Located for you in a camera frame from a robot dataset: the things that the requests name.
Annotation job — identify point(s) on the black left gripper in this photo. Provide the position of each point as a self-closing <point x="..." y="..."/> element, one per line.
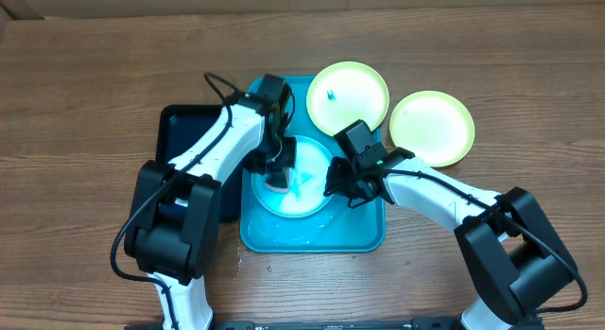
<point x="255" y="163"/>

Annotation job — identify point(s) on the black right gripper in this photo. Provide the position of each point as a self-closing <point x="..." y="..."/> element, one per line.
<point x="338" y="185"/>

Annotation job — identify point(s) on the green sponge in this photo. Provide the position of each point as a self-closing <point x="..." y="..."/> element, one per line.
<point x="277" y="181"/>

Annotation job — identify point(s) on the light blue plate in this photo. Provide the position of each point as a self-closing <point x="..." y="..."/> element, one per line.
<point x="306" y="180"/>

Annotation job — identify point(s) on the yellow plate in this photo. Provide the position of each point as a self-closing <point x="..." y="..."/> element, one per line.
<point x="345" y="92"/>
<point x="435" y="126"/>

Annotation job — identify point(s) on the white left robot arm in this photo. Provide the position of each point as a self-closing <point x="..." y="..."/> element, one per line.
<point x="171" y="233"/>

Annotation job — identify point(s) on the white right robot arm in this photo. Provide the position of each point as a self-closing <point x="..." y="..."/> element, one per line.
<point x="516" y="259"/>

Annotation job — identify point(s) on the teal rectangular tray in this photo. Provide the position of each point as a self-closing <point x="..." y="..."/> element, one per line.
<point x="334" y="228"/>

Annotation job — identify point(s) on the black rectangular tray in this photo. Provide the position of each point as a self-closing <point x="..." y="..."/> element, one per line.
<point x="180" y="128"/>

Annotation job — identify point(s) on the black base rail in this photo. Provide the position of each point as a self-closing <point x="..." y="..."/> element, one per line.
<point x="420" y="323"/>

